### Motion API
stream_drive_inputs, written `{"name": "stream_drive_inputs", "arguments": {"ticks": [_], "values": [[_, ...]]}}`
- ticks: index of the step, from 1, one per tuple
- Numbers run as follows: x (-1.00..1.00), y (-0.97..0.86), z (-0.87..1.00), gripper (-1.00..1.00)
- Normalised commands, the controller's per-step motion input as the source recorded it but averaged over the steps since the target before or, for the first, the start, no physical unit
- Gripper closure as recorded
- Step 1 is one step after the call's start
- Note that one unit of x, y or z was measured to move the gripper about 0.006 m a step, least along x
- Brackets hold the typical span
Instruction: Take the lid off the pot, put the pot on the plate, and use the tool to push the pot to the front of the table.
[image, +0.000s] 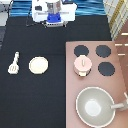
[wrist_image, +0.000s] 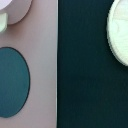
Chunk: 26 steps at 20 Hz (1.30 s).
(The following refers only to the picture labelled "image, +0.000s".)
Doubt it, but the white gripper blue base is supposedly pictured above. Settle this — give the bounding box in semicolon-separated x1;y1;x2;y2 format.
33;10;70;29

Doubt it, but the cream round plate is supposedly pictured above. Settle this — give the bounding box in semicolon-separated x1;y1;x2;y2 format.
29;57;48;74

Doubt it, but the pink small pot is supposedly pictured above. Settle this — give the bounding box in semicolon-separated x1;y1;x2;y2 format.
74;55;92;77

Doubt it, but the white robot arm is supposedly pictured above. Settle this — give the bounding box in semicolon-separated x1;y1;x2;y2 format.
32;0;77;27

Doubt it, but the black burner top left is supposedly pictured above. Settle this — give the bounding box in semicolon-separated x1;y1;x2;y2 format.
74;45;89;57

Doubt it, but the black burner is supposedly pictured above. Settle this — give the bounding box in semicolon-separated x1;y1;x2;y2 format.
74;45;89;57
98;62;115;76
96;45;111;58

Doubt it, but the black table mat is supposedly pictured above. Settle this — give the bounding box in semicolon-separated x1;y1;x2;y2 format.
0;16;110;128

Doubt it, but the pink stove top board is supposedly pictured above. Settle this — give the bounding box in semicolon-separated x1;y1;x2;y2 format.
66;41;128;128

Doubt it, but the black burner top right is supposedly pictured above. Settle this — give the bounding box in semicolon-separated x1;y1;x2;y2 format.
96;45;111;58

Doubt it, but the black burner bottom right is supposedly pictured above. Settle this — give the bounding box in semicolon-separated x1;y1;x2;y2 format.
98;62;115;76

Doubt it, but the large grey frying pan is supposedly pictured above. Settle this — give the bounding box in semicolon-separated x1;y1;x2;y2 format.
76;87;128;128

